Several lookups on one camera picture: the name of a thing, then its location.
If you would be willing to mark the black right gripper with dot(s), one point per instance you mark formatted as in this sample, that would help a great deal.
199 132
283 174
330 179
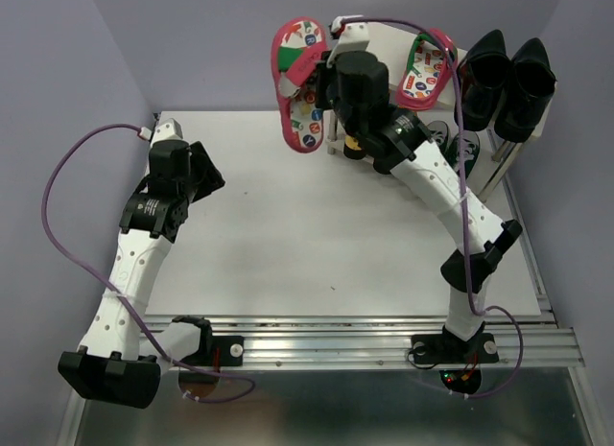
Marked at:
324 75

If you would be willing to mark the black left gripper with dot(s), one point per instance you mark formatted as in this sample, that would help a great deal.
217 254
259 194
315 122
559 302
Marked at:
211 177

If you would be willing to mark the pink flip-flop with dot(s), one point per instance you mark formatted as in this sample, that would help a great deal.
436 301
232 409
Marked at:
296 49
429 67

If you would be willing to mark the pink flip-flop front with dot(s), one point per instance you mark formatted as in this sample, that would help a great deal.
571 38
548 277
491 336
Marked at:
296 49

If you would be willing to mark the green sneaker with laces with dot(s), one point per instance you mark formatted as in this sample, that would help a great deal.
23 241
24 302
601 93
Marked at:
440 133

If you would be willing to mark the black loafer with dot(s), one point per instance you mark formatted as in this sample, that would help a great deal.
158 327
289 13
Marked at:
530 87
482 74

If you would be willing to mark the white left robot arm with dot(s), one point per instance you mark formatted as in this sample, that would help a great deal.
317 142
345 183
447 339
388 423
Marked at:
111 364

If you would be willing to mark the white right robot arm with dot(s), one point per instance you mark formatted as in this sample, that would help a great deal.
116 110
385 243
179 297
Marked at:
403 147

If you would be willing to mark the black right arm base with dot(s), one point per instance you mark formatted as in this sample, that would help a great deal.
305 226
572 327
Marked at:
446 349

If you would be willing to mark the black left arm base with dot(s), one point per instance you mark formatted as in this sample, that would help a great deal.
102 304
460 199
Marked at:
211 347

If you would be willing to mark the white two-tier shoe shelf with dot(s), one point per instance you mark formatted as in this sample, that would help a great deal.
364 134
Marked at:
392 46

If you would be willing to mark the left gold loafer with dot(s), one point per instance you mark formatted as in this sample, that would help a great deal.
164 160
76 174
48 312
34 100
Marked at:
352 149

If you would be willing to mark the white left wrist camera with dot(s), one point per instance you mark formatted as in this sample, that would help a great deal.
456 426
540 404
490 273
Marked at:
168 130

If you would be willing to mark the aluminium rail frame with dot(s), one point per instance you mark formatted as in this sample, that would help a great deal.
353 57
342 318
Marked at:
346 381

